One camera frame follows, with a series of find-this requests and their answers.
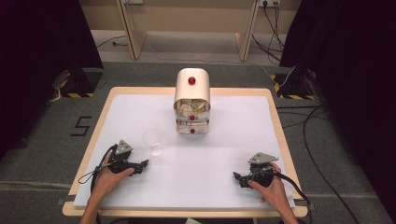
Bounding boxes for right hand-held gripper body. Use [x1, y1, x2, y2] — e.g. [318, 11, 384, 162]
[247, 151, 280, 189]

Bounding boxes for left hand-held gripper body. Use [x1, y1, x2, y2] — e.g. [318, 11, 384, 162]
[107, 139, 140, 175]

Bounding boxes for person's right hand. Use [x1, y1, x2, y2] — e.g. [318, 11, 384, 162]
[247, 161, 293, 215]

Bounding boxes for person's left hand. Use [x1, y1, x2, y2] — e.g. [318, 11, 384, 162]
[92, 151, 135, 200]

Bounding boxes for clear plastic cup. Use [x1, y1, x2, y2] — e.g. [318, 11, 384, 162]
[142, 125, 165, 157]

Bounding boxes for light wooden table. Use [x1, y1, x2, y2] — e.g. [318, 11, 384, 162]
[62, 86, 309, 218]

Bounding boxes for white table mat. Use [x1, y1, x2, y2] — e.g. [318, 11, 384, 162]
[73, 93, 296, 210]

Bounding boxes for black stand base striped tape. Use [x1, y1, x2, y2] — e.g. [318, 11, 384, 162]
[58, 67, 104, 99]
[270, 72, 316, 101]

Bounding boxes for white drawer cabinet red knobs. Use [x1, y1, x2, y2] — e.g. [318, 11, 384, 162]
[173, 67, 212, 135]

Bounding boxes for wooden desk leg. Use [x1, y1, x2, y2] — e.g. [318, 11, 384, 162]
[234, 0, 262, 63]
[116, 0, 149, 61]

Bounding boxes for black curtain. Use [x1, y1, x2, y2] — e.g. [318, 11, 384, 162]
[0, 0, 105, 161]
[278, 0, 396, 218]

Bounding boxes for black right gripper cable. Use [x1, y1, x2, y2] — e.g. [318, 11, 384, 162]
[273, 172, 313, 224]

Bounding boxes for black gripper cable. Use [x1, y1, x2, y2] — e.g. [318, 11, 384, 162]
[273, 172, 313, 224]
[78, 145, 119, 224]

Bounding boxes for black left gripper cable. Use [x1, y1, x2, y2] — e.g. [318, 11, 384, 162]
[78, 145, 119, 224]

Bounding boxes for black floor cables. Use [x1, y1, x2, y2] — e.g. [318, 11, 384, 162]
[276, 104, 363, 224]

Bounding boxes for black floor cable with plug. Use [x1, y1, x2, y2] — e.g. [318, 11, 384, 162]
[95, 35, 129, 49]

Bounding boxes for bundle of black cables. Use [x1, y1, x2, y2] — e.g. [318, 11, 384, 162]
[251, 2, 287, 63]

